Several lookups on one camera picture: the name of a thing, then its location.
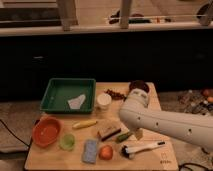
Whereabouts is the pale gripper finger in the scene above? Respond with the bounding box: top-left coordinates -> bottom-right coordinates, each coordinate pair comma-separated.
134,129 -> 143,140

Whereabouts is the wooden board eraser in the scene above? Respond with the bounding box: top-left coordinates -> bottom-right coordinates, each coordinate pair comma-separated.
97,121 -> 121,141

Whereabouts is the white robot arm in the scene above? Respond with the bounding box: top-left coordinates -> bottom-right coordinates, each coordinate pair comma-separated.
118,88 -> 213,151

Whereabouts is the green plastic tray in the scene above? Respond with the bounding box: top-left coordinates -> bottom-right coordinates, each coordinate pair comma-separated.
40,78 -> 96,114

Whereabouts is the green cucumber toy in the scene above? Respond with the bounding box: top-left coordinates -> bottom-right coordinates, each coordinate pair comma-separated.
116,132 -> 133,143

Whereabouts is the orange fruit toy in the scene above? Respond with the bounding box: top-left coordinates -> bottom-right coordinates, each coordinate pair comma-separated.
99,145 -> 113,160

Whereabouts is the wooden board table top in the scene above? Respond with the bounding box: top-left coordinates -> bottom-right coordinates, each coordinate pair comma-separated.
24,81 -> 180,171

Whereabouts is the brown dried chili cluster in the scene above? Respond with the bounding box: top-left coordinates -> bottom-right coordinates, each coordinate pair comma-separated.
106,89 -> 126,100

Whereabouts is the white cup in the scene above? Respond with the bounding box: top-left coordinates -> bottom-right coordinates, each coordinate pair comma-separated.
96,93 -> 112,110

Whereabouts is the dark red bowl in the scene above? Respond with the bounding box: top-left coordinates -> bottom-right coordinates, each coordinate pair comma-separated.
129,80 -> 149,93

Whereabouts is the blue sponge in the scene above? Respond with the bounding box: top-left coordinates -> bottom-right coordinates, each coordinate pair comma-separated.
82,139 -> 98,164

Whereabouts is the yellow banana toy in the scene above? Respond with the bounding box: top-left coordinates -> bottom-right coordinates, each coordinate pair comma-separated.
72,120 -> 97,129

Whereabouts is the white cloth piece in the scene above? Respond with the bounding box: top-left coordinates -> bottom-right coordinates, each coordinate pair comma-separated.
68,94 -> 86,109

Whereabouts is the small green cup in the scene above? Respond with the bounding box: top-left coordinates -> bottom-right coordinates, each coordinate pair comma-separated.
59,134 -> 75,150

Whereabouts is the orange plastic bowl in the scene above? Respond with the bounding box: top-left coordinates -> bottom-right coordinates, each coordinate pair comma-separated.
32,117 -> 61,148

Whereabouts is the white handled brush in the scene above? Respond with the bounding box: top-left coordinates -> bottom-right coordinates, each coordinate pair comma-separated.
121,141 -> 165,158

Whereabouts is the black cable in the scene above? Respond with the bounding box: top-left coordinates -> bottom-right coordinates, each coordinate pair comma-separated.
0,116 -> 32,148

